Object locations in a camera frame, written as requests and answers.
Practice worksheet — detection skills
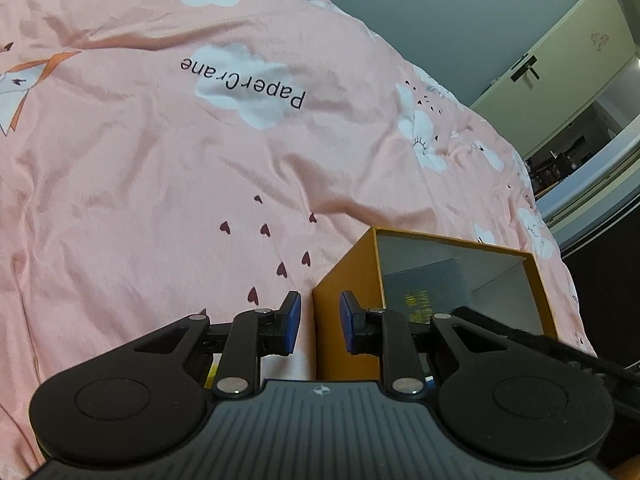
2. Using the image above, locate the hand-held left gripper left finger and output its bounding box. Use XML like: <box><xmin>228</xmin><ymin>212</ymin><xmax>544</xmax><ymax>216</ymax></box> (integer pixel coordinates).
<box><xmin>134</xmin><ymin>290</ymin><xmax>302</xmax><ymax>401</ymax></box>

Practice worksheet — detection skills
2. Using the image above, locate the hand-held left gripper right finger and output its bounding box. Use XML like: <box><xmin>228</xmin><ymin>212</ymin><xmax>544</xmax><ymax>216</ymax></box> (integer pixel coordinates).
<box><xmin>339</xmin><ymin>290</ymin><xmax>507</xmax><ymax>396</ymax></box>

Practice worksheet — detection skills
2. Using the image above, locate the orange cardboard box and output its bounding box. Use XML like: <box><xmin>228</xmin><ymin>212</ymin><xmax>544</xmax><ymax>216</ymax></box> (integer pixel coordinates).
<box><xmin>312</xmin><ymin>226</ymin><xmax>558</xmax><ymax>382</ymax></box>

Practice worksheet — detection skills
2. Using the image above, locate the dark glossy card packet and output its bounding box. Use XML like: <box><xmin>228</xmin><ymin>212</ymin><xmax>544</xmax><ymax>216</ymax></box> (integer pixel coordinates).
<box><xmin>201</xmin><ymin>354</ymin><xmax>222</xmax><ymax>389</ymax></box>

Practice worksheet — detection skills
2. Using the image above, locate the pink cloud print blanket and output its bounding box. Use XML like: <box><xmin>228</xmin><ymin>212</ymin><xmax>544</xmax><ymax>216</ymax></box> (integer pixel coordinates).
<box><xmin>0</xmin><ymin>0</ymin><xmax>598</xmax><ymax>467</ymax></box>

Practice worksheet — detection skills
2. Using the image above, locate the white room door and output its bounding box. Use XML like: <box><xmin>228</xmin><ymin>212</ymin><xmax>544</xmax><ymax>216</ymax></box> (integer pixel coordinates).
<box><xmin>470</xmin><ymin>0</ymin><xmax>640</xmax><ymax>161</ymax></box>

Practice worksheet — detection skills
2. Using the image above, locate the black textured strap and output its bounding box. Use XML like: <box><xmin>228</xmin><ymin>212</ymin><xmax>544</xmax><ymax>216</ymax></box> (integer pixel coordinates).
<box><xmin>452</xmin><ymin>306</ymin><xmax>640</xmax><ymax>411</ymax></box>

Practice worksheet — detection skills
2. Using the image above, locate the white sliding door frame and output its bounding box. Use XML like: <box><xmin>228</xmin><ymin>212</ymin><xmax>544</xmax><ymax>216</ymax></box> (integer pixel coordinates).
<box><xmin>534</xmin><ymin>122</ymin><xmax>640</xmax><ymax>253</ymax></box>

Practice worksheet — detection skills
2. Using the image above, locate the dark door handle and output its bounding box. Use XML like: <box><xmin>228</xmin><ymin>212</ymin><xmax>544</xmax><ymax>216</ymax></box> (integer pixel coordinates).
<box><xmin>510</xmin><ymin>54</ymin><xmax>542</xmax><ymax>82</ymax></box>

